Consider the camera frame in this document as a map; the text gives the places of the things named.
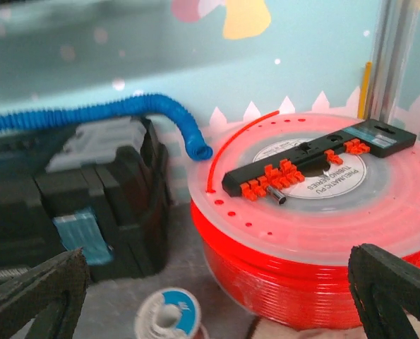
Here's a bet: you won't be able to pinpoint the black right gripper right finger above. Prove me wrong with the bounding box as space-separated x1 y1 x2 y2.
348 244 420 338

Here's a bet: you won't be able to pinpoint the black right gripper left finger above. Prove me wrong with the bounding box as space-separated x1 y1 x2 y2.
0 249 90 338

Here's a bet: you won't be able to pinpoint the black plastic toolbox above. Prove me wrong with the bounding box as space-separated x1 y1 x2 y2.
0 117 171 284

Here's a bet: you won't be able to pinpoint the white knit work glove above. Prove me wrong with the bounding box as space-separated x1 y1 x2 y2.
247 318 366 339

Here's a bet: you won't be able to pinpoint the yellow rod in corner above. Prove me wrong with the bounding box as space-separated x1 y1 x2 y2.
357 61 373 119

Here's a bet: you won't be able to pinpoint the solder wire spool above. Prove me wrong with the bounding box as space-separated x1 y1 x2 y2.
133 287 210 339

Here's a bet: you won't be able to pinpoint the black socket rail orange clips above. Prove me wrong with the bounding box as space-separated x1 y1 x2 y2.
222 119 416 206

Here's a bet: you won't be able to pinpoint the blue corrugated hose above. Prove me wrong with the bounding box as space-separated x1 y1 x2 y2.
0 93 214 162

